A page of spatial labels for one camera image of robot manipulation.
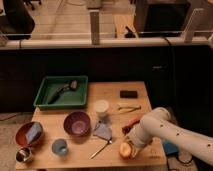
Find black office chair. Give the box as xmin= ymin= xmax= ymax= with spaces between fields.
xmin=0 ymin=0 xmax=35 ymax=40

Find green plastic tray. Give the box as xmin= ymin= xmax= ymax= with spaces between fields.
xmin=34 ymin=76 xmax=88 ymax=110

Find black cabinet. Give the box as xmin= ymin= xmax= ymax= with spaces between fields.
xmin=133 ymin=0 xmax=191 ymax=37

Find yellow green tongs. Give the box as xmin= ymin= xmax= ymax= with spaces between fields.
xmin=117 ymin=105 xmax=141 ymax=113

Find small steel cup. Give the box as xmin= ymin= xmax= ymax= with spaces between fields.
xmin=16 ymin=147 xmax=33 ymax=163

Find purple bowl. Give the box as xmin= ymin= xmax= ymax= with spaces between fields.
xmin=63 ymin=111 xmax=91 ymax=137

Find grey folded cloth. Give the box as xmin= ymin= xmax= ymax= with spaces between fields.
xmin=93 ymin=121 xmax=112 ymax=140

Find red brown bowl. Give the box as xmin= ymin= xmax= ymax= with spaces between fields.
xmin=15 ymin=121 xmax=44 ymax=147

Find light blue cup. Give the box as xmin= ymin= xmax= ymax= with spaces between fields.
xmin=52 ymin=139 xmax=68 ymax=156

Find black handled brush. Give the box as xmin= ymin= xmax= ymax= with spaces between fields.
xmin=48 ymin=80 xmax=78 ymax=104

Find wooden board table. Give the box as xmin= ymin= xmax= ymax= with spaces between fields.
xmin=15 ymin=81 xmax=166 ymax=170

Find white cup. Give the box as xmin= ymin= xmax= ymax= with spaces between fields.
xmin=94 ymin=100 xmax=109 ymax=117

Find blue sponge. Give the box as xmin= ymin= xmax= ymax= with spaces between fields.
xmin=25 ymin=122 xmax=42 ymax=144

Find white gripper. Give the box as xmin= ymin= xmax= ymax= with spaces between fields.
xmin=126 ymin=128 xmax=152 ymax=158

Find blue box on floor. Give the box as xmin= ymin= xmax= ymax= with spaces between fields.
xmin=162 ymin=140 xmax=179 ymax=155

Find dark grape bunch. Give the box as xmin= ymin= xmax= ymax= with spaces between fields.
xmin=122 ymin=126 xmax=133 ymax=135

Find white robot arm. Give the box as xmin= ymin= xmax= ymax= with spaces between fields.
xmin=127 ymin=107 xmax=213 ymax=166

